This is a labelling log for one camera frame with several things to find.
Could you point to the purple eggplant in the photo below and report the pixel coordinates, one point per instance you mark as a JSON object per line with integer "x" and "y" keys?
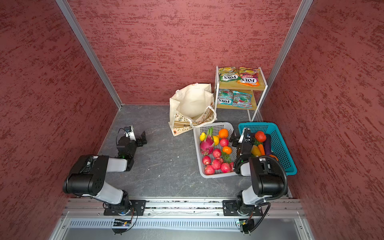
{"x": 268, "y": 145}

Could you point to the green leafy sprig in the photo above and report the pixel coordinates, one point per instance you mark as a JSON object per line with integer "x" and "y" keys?
{"x": 226, "y": 158}

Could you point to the yellow bell pepper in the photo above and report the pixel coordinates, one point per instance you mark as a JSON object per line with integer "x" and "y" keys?
{"x": 256, "y": 151}

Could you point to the orange carrot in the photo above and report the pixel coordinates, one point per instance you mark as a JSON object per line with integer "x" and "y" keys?
{"x": 262, "y": 150}

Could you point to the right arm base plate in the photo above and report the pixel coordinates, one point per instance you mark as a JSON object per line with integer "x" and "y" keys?
{"x": 231, "y": 208}

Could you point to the red tomato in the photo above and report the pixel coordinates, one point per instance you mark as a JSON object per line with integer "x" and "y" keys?
{"x": 260, "y": 136}

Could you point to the teal plastic basket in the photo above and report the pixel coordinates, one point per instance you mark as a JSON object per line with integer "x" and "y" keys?
{"x": 279, "y": 147}

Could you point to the red apple back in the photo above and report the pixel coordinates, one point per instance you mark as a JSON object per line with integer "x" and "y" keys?
{"x": 224, "y": 142}

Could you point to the red-green Fox's candy bag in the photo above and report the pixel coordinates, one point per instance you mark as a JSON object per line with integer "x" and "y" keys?
{"x": 242, "y": 100}

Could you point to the orange Fox's candy bag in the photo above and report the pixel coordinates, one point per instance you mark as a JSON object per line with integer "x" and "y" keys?
{"x": 249, "y": 77}

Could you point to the white plastic basket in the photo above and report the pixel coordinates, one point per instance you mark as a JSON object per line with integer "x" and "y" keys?
{"x": 216, "y": 128}

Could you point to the aluminium mounting rail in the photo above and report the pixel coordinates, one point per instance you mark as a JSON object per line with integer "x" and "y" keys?
{"x": 284, "y": 208}

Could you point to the yellow pear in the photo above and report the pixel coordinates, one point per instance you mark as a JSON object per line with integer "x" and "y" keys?
{"x": 203, "y": 136}

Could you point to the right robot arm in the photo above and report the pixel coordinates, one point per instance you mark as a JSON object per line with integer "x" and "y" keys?
{"x": 254, "y": 159}

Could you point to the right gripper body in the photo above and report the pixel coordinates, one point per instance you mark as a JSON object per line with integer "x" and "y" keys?
{"x": 240, "y": 140}

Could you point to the yellow lemon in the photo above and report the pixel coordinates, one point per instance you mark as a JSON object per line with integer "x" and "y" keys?
{"x": 216, "y": 140}

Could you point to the small orange tangerine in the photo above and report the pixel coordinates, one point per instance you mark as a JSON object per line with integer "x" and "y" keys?
{"x": 228, "y": 150}

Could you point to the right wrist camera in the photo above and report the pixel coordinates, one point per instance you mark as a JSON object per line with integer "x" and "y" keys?
{"x": 246, "y": 136}

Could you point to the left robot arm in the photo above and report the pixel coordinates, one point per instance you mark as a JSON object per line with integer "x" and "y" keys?
{"x": 87, "y": 178}

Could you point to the orange fruit back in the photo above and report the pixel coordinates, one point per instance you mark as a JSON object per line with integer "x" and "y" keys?
{"x": 223, "y": 134}

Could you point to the pink dragon fruit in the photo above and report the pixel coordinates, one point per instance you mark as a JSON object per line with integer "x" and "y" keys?
{"x": 207, "y": 145}

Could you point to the white wooden two-tier shelf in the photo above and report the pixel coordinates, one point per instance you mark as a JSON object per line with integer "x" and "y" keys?
{"x": 258, "y": 93}

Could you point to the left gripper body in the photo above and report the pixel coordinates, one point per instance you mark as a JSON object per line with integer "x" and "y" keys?
{"x": 140, "y": 141}

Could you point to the cream canvas tote bag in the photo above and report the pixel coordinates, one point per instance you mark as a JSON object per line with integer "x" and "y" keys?
{"x": 192, "y": 107}

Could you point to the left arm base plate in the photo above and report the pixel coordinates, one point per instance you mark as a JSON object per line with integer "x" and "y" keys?
{"x": 125, "y": 208}

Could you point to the green Fox's candy bag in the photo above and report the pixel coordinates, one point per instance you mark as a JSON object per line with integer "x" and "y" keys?
{"x": 229, "y": 74}

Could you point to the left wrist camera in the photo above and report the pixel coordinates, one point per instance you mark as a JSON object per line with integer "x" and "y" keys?
{"x": 129, "y": 132}

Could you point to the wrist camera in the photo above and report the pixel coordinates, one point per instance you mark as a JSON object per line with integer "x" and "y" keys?
{"x": 246, "y": 136}
{"x": 129, "y": 132}

